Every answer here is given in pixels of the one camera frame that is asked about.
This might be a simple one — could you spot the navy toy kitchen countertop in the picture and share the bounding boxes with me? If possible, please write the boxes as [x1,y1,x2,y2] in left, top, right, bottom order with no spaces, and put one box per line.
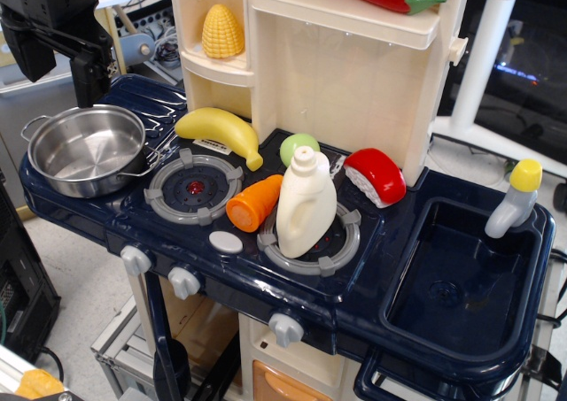
[20,75,555,400]

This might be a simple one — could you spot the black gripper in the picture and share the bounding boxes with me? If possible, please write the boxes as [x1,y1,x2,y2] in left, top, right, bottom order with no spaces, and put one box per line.
[1,18,114,108]

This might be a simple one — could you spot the cream toy detergent bottle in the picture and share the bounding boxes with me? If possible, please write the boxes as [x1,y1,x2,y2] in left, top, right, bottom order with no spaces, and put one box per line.
[276,146,338,258]

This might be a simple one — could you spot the orange toy oven door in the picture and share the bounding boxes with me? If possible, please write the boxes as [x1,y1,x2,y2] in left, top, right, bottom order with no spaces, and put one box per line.
[252,360,330,401]

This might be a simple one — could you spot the stainless steel pot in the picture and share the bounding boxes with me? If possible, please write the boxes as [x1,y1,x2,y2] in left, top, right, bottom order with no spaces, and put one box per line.
[20,104,161,198]

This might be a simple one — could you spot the grey oval stove button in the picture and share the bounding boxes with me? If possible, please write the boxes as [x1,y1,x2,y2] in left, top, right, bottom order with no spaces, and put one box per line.
[208,231,244,254]

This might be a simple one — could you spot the navy toy sink basin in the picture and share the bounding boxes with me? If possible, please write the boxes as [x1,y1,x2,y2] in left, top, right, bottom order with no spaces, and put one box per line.
[383,198,544,362]

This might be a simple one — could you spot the cream toy kitchen shelf unit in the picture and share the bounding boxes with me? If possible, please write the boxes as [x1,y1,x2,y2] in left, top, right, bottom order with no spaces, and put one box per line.
[172,0,467,185]

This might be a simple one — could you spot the left grey stove knob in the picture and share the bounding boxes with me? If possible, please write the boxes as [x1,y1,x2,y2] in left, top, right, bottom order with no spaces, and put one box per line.
[120,245,151,277]

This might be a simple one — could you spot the grey toy faucet yellow cap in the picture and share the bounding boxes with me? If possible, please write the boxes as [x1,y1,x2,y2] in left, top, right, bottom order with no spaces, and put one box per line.
[485,158,543,239]

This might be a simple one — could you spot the black computer case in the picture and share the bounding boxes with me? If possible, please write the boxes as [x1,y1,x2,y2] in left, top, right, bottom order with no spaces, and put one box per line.
[1,188,61,362]

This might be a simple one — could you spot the right grey stove knob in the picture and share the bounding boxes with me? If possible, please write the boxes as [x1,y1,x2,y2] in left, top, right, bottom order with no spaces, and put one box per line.
[268,312,304,348]

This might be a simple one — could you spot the yellow toy banana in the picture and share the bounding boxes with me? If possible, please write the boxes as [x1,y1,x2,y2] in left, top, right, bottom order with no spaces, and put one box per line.
[175,107,264,171]

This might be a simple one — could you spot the green toy apple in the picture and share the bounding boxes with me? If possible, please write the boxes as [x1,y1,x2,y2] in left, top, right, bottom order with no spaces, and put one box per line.
[279,133,321,167]

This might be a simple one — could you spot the middle grey stove knob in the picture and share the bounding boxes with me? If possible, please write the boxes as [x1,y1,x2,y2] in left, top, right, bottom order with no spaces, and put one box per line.
[167,266,201,300]

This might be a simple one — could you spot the yellow toy corn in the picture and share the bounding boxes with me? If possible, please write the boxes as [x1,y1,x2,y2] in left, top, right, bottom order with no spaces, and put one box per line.
[201,4,245,58]

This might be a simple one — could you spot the white pole stand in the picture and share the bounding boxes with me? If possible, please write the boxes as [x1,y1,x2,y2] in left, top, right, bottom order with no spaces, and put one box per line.
[433,0,566,178]

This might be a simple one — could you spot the grey stove knob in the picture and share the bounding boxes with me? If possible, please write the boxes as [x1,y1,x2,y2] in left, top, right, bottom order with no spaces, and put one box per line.
[268,312,304,348]
[167,266,201,300]
[120,245,151,277]

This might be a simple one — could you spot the red toy sushi piece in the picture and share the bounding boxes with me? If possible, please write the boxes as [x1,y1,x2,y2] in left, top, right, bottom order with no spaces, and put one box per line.
[343,148,407,209]

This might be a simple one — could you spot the grey stove burner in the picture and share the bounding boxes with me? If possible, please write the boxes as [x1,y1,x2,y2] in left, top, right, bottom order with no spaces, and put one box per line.
[257,203,361,277]
[144,149,244,227]

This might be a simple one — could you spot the aluminium frame cart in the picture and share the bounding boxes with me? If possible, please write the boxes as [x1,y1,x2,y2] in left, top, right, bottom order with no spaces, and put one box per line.
[90,297,157,400]

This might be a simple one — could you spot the right grey stove burner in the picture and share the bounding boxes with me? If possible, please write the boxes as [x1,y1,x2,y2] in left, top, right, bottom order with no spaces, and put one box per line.
[257,203,361,277]

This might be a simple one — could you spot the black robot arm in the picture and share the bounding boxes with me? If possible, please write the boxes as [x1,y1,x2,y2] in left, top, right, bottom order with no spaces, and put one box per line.
[1,0,115,108]

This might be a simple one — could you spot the orange toy carrot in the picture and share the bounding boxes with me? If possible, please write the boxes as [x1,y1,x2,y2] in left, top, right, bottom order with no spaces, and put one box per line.
[226,174,284,233]

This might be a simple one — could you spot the left grey stove burner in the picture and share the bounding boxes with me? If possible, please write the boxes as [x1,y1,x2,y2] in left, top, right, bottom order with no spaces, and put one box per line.
[144,149,244,227]

